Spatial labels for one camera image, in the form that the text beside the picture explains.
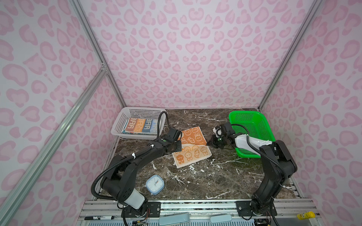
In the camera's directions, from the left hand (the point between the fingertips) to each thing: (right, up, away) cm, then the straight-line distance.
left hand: (179, 143), depth 89 cm
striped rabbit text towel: (-30, +10, +15) cm, 35 cm away
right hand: (+18, +1, +2) cm, 18 cm away
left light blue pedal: (-3, -32, -22) cm, 39 cm away
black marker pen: (-36, -34, -19) cm, 53 cm away
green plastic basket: (+57, +11, +18) cm, 61 cm away
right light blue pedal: (+21, -33, -20) cm, 44 cm away
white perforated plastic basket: (-29, +21, +21) cm, 41 cm away
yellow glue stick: (+61, -30, -23) cm, 71 cm away
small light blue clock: (-13, -21, -10) cm, 27 cm away
